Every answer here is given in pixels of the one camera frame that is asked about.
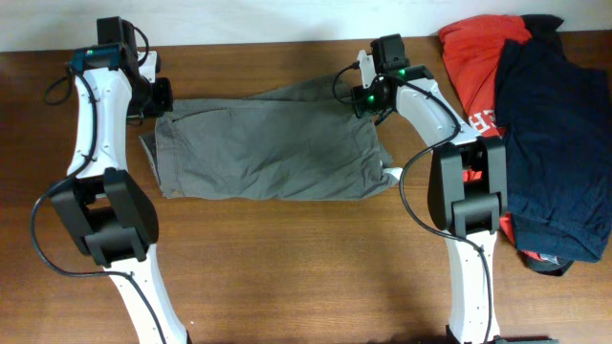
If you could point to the navy blue garment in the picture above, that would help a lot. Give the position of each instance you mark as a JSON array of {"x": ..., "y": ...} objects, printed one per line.
[{"x": 557, "y": 121}]

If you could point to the red t-shirt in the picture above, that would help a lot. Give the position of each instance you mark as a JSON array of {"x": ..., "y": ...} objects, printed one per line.
[{"x": 471, "y": 52}]

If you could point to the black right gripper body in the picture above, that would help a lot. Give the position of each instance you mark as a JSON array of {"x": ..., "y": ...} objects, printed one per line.
[{"x": 367, "y": 99}]

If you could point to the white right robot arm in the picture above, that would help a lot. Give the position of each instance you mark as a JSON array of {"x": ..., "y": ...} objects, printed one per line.
[{"x": 467, "y": 188}]

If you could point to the grey cargo shorts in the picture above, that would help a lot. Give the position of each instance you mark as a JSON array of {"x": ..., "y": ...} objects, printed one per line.
[{"x": 295, "y": 143}]

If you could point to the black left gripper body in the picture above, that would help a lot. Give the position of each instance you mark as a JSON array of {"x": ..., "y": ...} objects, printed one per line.
[{"x": 154, "y": 98}]

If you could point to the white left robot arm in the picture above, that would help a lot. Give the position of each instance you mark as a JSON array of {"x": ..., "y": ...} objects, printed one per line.
[{"x": 108, "y": 216}]

